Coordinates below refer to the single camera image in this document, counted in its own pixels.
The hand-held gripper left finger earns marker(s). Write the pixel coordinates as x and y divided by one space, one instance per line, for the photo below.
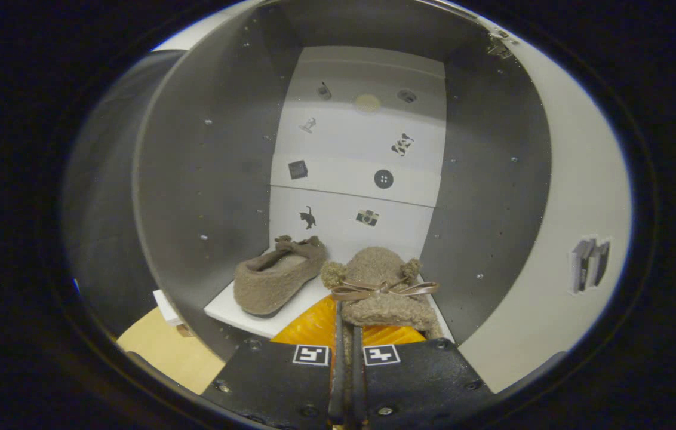
338 382

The grey shoe cabinet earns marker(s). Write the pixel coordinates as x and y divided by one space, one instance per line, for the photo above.
206 179

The brown fuzzy shoe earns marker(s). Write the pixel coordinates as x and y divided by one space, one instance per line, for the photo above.
377 269
272 286

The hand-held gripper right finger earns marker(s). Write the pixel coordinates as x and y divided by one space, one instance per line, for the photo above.
357 382

